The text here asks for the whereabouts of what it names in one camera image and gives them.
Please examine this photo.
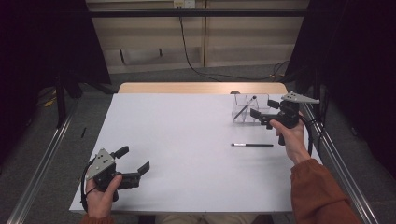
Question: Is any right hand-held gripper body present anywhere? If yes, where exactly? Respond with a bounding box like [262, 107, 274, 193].
[261, 91, 321, 147]

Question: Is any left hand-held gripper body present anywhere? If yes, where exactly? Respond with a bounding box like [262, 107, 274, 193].
[85, 147, 142, 203]

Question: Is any black makeup brush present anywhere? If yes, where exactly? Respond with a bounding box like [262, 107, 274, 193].
[233, 95, 258, 120]

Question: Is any clear plastic organizer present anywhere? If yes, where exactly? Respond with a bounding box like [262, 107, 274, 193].
[231, 92, 271, 125]

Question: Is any person's right hand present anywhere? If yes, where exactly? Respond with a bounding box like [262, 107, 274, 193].
[268, 111, 308, 166]

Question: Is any person's left hand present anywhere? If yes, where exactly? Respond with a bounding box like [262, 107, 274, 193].
[85, 174, 124, 219]

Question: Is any black pen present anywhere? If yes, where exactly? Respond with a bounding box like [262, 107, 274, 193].
[231, 142, 275, 147]

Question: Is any black metal stand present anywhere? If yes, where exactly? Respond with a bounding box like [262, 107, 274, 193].
[54, 73, 82, 129]

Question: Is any black curtain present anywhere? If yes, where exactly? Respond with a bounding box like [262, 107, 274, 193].
[0, 0, 112, 157]
[284, 0, 396, 175]

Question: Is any left hand-held gripper cable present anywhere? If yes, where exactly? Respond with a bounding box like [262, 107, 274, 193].
[79, 158, 96, 213]

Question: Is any hand-held gripper cable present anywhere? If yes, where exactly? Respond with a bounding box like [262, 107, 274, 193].
[79, 158, 96, 213]
[298, 115, 325, 157]

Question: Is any right hand-held gripper cable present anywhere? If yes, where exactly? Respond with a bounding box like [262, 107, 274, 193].
[298, 115, 325, 157]

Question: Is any aluminium frame rail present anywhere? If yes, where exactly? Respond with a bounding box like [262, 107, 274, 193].
[6, 102, 78, 224]
[301, 102, 381, 224]

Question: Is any black power cable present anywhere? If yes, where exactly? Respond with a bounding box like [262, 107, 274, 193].
[178, 7, 290, 82]

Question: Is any black frame bar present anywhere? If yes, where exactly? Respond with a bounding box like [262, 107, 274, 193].
[88, 8, 310, 19]

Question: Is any white wall outlet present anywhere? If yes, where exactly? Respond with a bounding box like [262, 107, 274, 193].
[173, 0, 197, 9]

